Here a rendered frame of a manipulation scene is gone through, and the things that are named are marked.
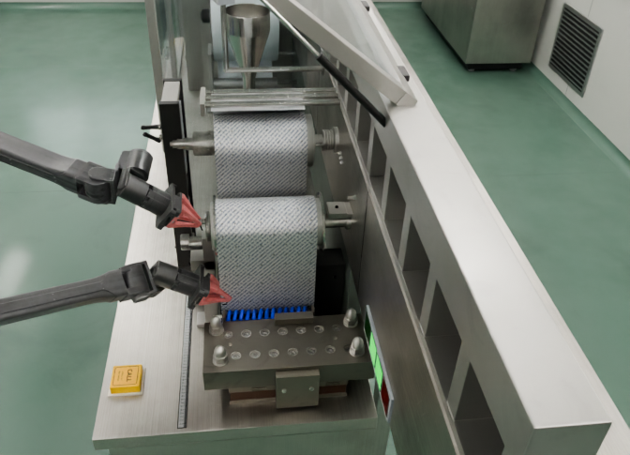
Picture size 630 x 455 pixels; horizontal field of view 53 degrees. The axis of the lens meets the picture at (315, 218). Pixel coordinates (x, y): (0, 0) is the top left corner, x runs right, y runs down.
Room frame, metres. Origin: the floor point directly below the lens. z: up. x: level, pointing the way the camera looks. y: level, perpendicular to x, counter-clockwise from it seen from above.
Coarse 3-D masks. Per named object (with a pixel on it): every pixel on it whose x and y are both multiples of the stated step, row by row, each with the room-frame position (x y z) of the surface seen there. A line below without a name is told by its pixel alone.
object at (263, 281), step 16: (256, 256) 1.16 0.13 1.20; (272, 256) 1.17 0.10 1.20; (288, 256) 1.17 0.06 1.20; (304, 256) 1.18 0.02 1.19; (224, 272) 1.15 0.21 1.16; (240, 272) 1.16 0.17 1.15; (256, 272) 1.16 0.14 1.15; (272, 272) 1.17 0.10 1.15; (288, 272) 1.17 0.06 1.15; (304, 272) 1.18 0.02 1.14; (224, 288) 1.15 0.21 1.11; (240, 288) 1.16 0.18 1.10; (256, 288) 1.16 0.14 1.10; (272, 288) 1.17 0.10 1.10; (288, 288) 1.17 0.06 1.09; (304, 288) 1.18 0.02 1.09; (240, 304) 1.16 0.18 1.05; (256, 304) 1.16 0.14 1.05; (272, 304) 1.17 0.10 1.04; (288, 304) 1.17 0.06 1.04; (304, 304) 1.18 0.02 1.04
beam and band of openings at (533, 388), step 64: (384, 128) 1.04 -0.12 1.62; (384, 192) 1.00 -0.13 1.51; (448, 192) 0.78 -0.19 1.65; (448, 256) 0.65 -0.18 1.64; (512, 256) 0.64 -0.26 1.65; (448, 320) 0.69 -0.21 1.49; (512, 320) 0.52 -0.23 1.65; (448, 384) 0.59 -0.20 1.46; (512, 384) 0.43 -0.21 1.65; (576, 384) 0.43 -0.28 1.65; (512, 448) 0.40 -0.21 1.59; (576, 448) 0.39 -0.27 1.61
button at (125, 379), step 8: (120, 368) 1.04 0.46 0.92; (128, 368) 1.04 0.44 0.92; (136, 368) 1.04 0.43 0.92; (112, 376) 1.01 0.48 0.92; (120, 376) 1.02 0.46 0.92; (128, 376) 1.02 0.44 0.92; (136, 376) 1.02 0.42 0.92; (112, 384) 0.99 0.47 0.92; (120, 384) 0.99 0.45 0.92; (128, 384) 0.99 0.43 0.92; (136, 384) 0.99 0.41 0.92; (112, 392) 0.98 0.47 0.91; (120, 392) 0.98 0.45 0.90; (128, 392) 0.99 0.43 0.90
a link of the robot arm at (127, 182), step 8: (128, 168) 1.19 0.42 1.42; (120, 176) 1.17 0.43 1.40; (128, 176) 1.16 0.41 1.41; (136, 176) 1.17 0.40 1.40; (120, 184) 1.15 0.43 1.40; (128, 184) 1.14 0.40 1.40; (136, 184) 1.15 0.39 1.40; (144, 184) 1.17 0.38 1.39; (120, 192) 1.14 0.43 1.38; (128, 192) 1.14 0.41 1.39; (136, 192) 1.14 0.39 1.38; (144, 192) 1.15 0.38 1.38; (128, 200) 1.14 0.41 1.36; (136, 200) 1.14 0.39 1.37
